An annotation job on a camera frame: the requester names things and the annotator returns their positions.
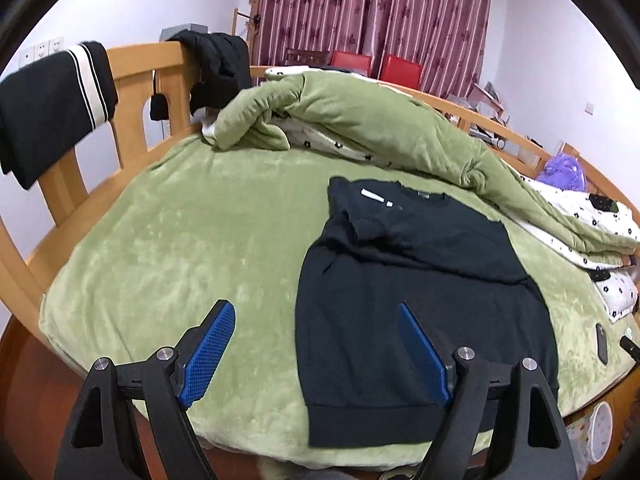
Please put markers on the white floral pillow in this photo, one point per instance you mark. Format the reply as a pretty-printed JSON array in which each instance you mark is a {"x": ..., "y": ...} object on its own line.
[{"x": 620, "y": 295}]

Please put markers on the purple plush toy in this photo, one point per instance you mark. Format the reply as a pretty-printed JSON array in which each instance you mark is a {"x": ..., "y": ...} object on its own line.
[{"x": 562, "y": 172}]

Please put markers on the black remote on pillow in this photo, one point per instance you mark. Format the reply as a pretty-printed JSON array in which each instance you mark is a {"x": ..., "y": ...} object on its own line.
[{"x": 602, "y": 203}]

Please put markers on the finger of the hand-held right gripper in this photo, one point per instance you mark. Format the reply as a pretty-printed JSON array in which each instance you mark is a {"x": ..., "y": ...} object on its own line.
[{"x": 631, "y": 347}]

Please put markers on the black garment with white stripes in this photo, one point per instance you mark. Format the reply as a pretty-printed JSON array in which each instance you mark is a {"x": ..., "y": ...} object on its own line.
[{"x": 45, "y": 105}]

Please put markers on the green quilt with floral lining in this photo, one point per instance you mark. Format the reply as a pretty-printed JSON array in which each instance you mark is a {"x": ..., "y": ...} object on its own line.
[{"x": 360, "y": 120}]

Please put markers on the maroon flowered curtain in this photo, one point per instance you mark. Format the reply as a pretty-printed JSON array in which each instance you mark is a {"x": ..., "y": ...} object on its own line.
[{"x": 375, "y": 10}]

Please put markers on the white wall socket panel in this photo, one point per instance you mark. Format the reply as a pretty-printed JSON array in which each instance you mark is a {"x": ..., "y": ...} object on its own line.
[{"x": 42, "y": 51}]

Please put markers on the black phone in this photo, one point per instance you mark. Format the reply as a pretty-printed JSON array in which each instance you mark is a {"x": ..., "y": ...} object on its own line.
[{"x": 601, "y": 342}]

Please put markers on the wooden coat rack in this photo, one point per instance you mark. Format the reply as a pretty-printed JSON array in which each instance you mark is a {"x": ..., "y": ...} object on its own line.
[{"x": 254, "y": 25}]

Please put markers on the wooden bed frame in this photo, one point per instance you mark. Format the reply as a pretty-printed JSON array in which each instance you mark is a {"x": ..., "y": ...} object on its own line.
[{"x": 135, "y": 65}]

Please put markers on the star-print waste bin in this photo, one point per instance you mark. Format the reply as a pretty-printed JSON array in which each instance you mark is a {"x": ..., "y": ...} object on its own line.
[{"x": 597, "y": 430}]

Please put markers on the black jacket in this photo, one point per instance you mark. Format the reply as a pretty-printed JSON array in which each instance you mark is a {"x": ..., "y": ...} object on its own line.
[{"x": 220, "y": 65}]

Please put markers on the dark long-sleeve sweatshirt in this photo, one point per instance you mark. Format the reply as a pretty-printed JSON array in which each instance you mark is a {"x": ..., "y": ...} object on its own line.
[{"x": 425, "y": 285}]

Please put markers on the green plush bed cover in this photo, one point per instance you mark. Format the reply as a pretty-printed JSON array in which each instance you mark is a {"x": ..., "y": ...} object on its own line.
[{"x": 175, "y": 260}]

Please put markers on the grey box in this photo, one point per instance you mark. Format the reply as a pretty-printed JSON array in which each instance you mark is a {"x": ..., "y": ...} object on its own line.
[{"x": 180, "y": 32}]

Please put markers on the pile of clutter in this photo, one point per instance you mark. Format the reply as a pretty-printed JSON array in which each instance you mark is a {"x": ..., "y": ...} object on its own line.
[{"x": 480, "y": 110}]

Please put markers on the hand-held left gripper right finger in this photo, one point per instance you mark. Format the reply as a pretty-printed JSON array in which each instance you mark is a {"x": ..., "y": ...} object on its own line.
[{"x": 425, "y": 355}]

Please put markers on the dark wooden chair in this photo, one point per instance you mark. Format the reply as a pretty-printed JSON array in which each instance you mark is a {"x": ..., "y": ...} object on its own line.
[{"x": 305, "y": 57}]

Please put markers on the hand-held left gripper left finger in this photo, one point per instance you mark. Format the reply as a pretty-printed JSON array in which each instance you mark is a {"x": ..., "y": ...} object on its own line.
[{"x": 210, "y": 350}]

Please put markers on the red chair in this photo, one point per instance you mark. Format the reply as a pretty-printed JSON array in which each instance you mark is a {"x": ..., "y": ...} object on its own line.
[
  {"x": 350, "y": 62},
  {"x": 400, "y": 72}
]

